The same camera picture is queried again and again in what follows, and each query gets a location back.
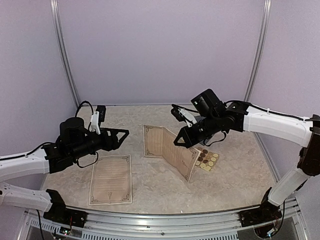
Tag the right aluminium corner post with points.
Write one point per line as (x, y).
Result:
(267, 5)

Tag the left aluminium corner post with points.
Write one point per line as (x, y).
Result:
(54, 5)

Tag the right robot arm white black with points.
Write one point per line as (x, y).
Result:
(211, 116)

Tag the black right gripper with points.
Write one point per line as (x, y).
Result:
(189, 140)

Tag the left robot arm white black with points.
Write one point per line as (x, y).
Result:
(73, 143)

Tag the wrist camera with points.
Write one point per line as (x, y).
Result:
(97, 117)
(183, 115)

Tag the aluminium corner post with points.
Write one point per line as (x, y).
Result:
(54, 5)
(267, 5)

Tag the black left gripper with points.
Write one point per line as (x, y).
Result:
(109, 146)

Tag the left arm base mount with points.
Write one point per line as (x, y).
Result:
(59, 213)

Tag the beige lined letter paper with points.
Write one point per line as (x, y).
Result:
(158, 142)
(111, 181)

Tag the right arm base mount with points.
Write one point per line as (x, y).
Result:
(266, 212)

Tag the aluminium front rail frame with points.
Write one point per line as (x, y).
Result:
(99, 225)

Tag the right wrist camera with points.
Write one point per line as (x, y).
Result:
(183, 115)

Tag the blue paper envelope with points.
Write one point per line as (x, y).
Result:
(205, 142)

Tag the round sticker sheet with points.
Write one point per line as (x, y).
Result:
(207, 159)

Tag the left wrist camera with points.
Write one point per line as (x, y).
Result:
(97, 117)

